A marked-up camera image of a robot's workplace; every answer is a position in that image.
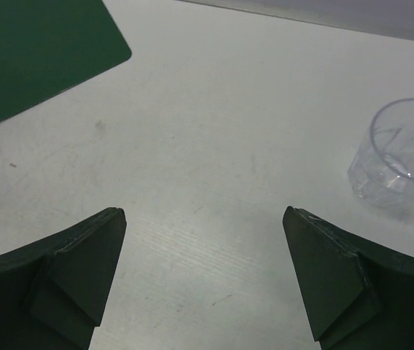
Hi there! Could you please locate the green placemat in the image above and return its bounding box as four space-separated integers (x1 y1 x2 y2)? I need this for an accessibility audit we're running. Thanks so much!
0 1 132 122

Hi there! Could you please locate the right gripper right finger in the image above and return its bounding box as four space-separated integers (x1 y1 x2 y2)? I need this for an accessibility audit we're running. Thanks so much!
283 206 414 349

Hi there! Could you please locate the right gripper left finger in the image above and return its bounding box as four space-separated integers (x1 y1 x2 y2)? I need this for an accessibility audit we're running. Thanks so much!
0 207 126 349

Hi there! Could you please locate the clear plastic cup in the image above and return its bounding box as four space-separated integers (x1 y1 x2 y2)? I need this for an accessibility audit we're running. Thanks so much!
347 98 414 214

